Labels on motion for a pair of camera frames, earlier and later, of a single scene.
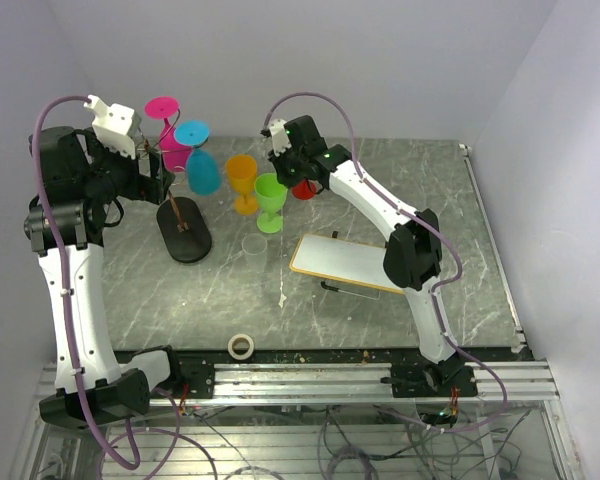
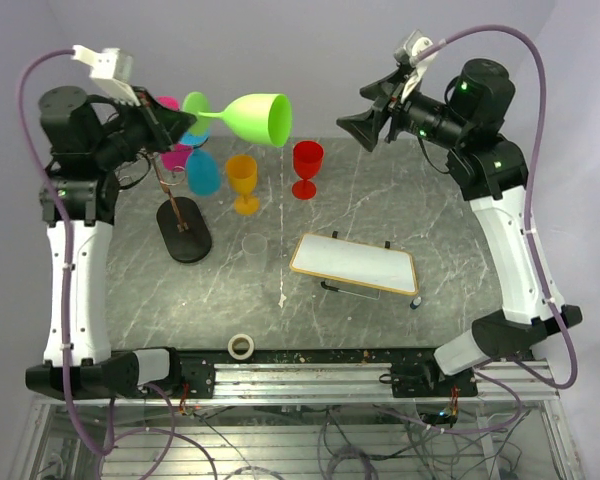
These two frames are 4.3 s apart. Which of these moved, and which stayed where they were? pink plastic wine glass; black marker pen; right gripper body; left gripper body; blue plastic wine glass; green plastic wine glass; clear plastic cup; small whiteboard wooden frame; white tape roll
Moved: right gripper body; green plastic wine glass; left gripper body
Stayed: small whiteboard wooden frame; pink plastic wine glass; black marker pen; white tape roll; blue plastic wine glass; clear plastic cup
